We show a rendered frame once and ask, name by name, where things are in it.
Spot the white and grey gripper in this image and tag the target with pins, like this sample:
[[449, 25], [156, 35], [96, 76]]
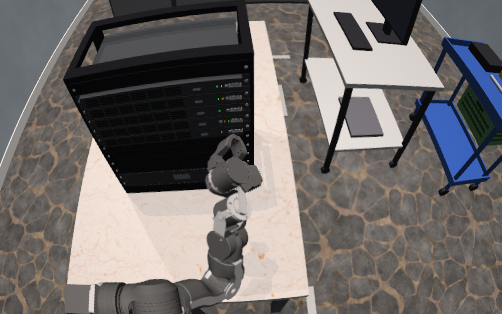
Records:
[[232, 173]]

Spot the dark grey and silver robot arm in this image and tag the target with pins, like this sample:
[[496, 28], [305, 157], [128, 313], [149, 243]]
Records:
[[160, 296]]

